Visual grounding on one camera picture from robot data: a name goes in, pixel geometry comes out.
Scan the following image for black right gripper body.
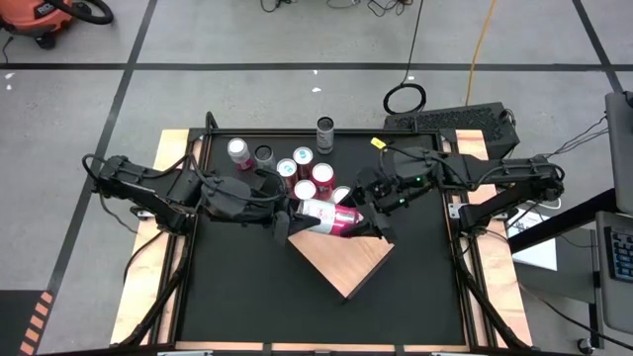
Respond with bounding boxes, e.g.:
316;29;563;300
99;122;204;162
353;161;437;215

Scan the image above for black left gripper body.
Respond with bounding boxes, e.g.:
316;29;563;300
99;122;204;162
200;170;298;224

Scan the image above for pink white sparkling water can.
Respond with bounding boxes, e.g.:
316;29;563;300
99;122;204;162
329;185;353;205
295;198;366;239
226;136;254;170

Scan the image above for red Fanta soda can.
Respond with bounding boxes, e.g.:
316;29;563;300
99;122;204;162
311;161;337;199
293;178;318;202

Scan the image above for tall white can black lid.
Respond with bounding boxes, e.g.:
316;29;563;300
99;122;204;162
253;143;278;172
316;116;335;155

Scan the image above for Red Bull energy drink can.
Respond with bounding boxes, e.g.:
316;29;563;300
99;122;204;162
292;145;316;179
275;157;300;192

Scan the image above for wooden shelf black metal legs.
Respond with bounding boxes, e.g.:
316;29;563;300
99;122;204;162
269;160;400;302

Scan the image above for black perforated computer case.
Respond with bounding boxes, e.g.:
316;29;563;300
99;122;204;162
384;101;521;159

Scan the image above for white paper sheet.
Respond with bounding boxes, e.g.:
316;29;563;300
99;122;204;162
506;207;559;272

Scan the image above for black desk bar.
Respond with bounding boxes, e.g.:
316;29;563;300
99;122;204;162
507;187;619;254

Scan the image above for grey monitor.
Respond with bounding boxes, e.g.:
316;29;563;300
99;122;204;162
605;91;633;202

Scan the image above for dark keyboard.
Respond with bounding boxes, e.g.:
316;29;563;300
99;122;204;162
608;225;633;284

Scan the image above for orange shop vacuum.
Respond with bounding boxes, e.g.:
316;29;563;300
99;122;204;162
0;0;75;49

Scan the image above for black floor cable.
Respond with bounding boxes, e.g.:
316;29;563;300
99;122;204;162
260;0;298;14
383;0;427;116
366;0;414;16

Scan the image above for orange floor cable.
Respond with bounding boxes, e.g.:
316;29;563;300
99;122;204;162
464;0;498;108

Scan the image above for black vacuum hose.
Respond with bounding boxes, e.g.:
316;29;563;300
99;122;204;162
46;0;115;26

